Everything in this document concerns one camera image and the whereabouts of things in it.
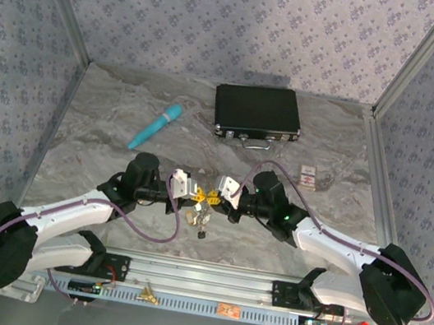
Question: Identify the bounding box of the metal keyring disc with rings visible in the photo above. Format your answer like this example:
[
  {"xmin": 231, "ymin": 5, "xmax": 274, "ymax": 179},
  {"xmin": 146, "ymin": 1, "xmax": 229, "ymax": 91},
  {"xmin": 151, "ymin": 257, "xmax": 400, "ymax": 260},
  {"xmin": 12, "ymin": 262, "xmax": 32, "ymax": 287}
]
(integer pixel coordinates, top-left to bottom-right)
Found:
[{"xmin": 183, "ymin": 198, "xmax": 215, "ymax": 233}]

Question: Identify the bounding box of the small printed card box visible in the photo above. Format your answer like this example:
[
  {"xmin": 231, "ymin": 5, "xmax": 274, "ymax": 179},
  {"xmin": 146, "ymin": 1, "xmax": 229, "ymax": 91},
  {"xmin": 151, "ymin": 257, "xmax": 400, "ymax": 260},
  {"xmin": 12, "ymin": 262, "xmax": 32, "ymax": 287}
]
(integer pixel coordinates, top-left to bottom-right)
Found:
[{"xmin": 295, "ymin": 163, "xmax": 321, "ymax": 193}]

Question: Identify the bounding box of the teal pen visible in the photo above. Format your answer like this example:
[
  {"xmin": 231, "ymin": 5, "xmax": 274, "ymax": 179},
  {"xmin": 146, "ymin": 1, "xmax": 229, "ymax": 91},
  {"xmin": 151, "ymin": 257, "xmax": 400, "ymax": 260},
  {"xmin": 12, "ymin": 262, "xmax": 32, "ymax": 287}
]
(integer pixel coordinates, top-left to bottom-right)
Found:
[{"xmin": 126, "ymin": 97, "xmax": 185, "ymax": 158}]

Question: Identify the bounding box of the gold binder clip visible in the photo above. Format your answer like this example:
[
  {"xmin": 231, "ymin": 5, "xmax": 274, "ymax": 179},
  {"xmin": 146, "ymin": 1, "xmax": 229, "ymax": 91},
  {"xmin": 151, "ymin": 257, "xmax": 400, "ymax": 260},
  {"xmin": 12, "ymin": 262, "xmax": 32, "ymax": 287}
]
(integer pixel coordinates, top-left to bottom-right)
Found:
[{"xmin": 136, "ymin": 278, "xmax": 164, "ymax": 307}]

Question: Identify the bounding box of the orange printed card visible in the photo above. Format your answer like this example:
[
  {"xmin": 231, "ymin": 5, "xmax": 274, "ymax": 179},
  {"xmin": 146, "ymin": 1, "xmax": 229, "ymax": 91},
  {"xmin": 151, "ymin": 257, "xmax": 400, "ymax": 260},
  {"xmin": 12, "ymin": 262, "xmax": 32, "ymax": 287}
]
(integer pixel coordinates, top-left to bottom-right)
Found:
[{"xmin": 215, "ymin": 300, "xmax": 242, "ymax": 321}]

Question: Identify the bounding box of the left controller board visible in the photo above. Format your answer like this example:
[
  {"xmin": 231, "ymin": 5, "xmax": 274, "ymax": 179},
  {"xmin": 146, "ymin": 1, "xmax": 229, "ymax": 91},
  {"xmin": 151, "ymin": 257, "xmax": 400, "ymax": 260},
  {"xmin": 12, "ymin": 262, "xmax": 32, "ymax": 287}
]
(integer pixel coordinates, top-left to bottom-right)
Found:
[{"xmin": 67, "ymin": 277, "xmax": 104, "ymax": 298}]

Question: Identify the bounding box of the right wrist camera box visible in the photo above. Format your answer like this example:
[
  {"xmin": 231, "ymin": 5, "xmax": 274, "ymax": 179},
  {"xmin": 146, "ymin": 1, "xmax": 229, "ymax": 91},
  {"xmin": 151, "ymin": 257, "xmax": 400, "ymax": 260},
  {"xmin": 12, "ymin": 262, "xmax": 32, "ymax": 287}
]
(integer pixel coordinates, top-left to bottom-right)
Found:
[{"xmin": 211, "ymin": 173, "xmax": 247, "ymax": 209}]

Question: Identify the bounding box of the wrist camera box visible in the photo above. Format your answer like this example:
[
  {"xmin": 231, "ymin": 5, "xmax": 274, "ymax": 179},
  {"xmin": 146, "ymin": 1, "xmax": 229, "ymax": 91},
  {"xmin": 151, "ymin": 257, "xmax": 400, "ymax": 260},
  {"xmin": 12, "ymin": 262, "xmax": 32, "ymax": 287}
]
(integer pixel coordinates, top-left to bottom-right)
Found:
[
  {"xmin": 165, "ymin": 167, "xmax": 202, "ymax": 202},
  {"xmin": 211, "ymin": 173, "xmax": 247, "ymax": 209}
]

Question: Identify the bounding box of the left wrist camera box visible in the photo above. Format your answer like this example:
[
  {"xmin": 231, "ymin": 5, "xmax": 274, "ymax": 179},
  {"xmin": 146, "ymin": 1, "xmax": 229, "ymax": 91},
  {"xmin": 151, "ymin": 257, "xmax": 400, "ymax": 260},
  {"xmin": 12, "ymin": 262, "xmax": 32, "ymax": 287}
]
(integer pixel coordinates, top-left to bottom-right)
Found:
[{"xmin": 165, "ymin": 167, "xmax": 202, "ymax": 202}]

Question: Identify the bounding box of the aluminium mounting rail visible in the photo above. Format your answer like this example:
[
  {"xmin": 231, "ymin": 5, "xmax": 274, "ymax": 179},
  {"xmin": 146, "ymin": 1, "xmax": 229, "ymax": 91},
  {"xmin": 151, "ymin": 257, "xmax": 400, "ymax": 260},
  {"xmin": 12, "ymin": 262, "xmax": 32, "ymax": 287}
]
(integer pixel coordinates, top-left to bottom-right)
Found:
[{"xmin": 48, "ymin": 237, "xmax": 427, "ymax": 325}]

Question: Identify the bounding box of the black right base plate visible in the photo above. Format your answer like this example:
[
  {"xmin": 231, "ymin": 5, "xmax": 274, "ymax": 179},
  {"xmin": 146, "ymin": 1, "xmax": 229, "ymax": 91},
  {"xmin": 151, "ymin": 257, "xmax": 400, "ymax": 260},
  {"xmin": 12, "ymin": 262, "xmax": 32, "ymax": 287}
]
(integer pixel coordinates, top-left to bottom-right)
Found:
[{"xmin": 268, "ymin": 279, "xmax": 349, "ymax": 318}]

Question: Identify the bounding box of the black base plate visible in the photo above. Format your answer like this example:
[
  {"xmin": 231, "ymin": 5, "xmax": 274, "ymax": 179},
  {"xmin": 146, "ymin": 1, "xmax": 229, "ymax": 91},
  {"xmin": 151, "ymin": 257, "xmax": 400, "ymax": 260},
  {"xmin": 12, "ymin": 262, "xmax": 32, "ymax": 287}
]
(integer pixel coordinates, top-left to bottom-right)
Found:
[
  {"xmin": 268, "ymin": 279, "xmax": 349, "ymax": 318},
  {"xmin": 53, "ymin": 244, "xmax": 132, "ymax": 282}
]

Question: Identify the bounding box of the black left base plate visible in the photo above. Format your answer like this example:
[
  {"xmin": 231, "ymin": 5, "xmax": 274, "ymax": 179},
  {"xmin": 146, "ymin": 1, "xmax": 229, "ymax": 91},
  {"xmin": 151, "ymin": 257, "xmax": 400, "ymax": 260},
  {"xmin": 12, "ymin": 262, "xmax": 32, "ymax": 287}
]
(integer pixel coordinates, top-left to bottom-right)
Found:
[{"xmin": 53, "ymin": 244, "xmax": 132, "ymax": 282}]

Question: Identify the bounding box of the black case with handle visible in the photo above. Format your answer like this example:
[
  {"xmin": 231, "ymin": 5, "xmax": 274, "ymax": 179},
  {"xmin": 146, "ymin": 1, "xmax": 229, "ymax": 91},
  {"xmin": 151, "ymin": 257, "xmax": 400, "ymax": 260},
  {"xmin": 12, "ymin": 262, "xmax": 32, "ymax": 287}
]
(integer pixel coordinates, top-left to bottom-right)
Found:
[{"xmin": 206, "ymin": 77, "xmax": 309, "ymax": 158}]

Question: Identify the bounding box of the aluminium side rail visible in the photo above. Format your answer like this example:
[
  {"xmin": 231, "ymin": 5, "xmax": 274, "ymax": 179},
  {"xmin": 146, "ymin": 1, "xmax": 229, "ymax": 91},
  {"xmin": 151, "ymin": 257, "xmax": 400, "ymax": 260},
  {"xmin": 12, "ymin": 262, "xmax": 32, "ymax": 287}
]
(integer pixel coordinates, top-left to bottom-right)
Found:
[
  {"xmin": 340, "ymin": 105, "xmax": 418, "ymax": 251},
  {"xmin": 16, "ymin": 52, "xmax": 93, "ymax": 217}
]

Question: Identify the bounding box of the red wire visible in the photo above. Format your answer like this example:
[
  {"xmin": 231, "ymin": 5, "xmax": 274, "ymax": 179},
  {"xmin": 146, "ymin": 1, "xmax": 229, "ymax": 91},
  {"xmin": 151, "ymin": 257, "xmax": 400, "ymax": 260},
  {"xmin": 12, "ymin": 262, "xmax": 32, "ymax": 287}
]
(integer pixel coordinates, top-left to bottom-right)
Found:
[{"xmin": 101, "ymin": 263, "xmax": 121, "ymax": 290}]

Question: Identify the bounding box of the slotted grey cable duct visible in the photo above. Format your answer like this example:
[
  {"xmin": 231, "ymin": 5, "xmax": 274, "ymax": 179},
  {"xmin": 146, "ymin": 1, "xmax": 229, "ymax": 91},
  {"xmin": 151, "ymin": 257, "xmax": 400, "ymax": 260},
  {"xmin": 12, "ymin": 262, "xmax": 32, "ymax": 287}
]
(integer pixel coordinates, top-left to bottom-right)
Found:
[{"xmin": 39, "ymin": 271, "xmax": 305, "ymax": 325}]

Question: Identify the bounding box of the white plastic bracket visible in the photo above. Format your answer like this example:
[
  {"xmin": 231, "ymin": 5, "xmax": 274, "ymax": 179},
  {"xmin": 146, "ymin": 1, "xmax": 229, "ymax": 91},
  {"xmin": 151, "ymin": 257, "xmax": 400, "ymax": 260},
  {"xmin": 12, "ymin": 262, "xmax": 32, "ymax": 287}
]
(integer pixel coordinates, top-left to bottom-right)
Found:
[{"xmin": 0, "ymin": 268, "xmax": 45, "ymax": 304}]

